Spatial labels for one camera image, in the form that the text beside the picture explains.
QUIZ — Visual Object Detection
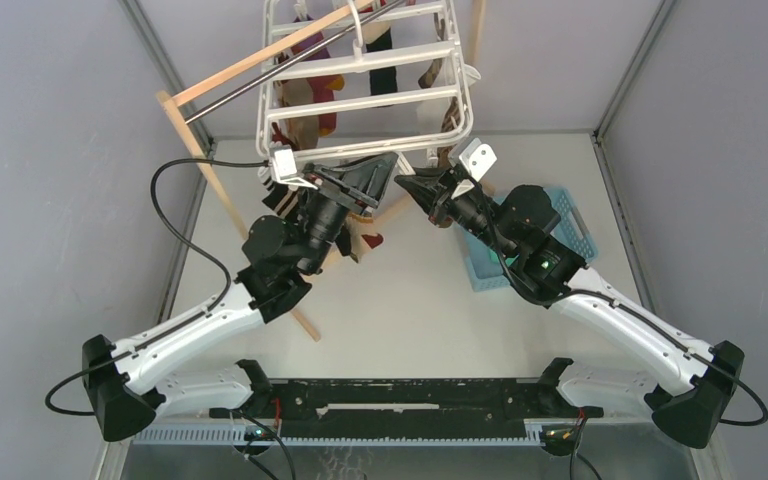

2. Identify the left camera cable black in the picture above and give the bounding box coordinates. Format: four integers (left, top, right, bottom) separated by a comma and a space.
150, 158, 273, 313

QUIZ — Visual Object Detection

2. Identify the metal rack rod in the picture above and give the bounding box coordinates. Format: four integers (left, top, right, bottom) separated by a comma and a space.
185, 0, 405, 125

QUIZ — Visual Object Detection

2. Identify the white plastic sock hanger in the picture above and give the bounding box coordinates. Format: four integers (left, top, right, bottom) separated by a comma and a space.
256, 1, 480, 163

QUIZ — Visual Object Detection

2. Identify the dark argyle sock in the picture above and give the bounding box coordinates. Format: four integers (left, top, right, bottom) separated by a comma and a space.
417, 14, 446, 89

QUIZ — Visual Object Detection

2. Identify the black sock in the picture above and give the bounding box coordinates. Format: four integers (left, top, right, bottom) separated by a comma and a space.
261, 177, 299, 221

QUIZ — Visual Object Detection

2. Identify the wooden drying rack frame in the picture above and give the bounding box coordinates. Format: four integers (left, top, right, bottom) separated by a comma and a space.
156, 0, 488, 343

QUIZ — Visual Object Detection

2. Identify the green white sock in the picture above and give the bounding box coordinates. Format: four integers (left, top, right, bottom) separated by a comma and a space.
480, 247, 499, 264

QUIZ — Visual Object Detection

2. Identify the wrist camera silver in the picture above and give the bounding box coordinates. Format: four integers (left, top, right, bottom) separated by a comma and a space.
449, 137, 497, 198
268, 146, 317, 189

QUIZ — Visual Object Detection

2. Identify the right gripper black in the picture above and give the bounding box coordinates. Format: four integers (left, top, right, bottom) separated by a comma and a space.
399, 163, 517, 261

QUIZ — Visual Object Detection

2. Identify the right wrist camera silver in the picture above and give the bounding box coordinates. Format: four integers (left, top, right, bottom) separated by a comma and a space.
449, 137, 497, 198

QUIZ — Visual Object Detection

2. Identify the red cuff tan sock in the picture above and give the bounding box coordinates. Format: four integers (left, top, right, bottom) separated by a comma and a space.
271, 32, 345, 151

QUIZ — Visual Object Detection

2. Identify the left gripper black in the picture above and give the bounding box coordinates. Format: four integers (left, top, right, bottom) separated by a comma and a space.
295, 152, 396, 275

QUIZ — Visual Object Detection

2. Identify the navy sock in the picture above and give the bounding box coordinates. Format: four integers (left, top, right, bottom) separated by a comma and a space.
365, 26, 400, 107

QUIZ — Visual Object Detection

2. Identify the blue plastic basket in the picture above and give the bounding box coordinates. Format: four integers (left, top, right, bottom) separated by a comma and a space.
458, 186, 598, 292

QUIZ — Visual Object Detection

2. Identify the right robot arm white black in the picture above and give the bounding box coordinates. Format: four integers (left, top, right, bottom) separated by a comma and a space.
395, 167, 745, 449

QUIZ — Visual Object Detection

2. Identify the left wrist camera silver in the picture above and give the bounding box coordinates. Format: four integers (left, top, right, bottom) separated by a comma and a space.
268, 146, 317, 189

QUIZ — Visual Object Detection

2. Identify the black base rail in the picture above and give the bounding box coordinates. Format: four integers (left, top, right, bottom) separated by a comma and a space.
243, 378, 603, 441

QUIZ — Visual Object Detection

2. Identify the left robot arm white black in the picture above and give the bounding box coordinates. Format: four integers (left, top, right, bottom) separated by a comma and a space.
82, 153, 399, 442

